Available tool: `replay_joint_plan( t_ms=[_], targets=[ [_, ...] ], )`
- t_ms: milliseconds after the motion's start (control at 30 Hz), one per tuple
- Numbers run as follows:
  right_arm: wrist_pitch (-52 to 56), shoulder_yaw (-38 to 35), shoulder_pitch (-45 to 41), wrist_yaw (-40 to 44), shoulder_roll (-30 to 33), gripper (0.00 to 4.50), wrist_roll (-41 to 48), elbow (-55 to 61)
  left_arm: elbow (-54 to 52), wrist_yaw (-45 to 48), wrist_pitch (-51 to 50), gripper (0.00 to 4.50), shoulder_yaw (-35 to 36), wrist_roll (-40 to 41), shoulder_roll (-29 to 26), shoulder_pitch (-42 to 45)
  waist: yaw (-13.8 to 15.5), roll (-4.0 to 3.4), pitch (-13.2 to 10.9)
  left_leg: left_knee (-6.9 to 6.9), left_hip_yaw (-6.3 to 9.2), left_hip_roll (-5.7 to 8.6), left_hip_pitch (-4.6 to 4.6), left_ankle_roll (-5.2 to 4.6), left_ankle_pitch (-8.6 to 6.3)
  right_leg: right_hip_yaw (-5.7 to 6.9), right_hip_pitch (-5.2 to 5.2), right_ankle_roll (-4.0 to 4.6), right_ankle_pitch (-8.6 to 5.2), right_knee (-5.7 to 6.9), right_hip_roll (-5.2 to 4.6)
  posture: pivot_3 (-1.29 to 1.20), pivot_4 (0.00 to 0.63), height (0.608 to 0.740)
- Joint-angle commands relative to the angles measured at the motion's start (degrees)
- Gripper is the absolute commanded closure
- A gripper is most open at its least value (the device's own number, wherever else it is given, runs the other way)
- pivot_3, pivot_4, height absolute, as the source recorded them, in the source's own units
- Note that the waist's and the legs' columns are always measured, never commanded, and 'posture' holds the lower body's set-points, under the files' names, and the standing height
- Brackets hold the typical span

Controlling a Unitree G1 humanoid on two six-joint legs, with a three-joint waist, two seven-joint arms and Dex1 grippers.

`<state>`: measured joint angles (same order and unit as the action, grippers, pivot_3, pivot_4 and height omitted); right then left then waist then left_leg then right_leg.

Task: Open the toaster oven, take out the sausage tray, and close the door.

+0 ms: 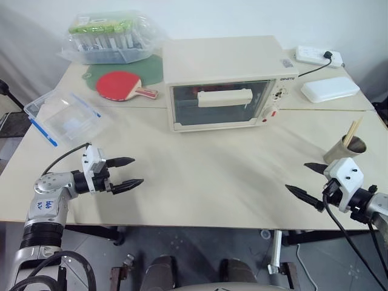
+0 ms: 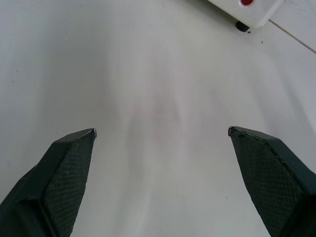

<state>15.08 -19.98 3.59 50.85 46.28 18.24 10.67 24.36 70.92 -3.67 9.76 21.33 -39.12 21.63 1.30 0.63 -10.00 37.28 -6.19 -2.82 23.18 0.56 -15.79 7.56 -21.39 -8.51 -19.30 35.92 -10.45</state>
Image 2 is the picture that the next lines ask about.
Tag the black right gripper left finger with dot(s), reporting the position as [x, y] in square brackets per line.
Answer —
[56, 182]

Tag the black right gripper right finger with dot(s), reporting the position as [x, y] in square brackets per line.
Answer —
[271, 177]

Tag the white box with red button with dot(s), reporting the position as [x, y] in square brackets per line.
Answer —
[249, 11]

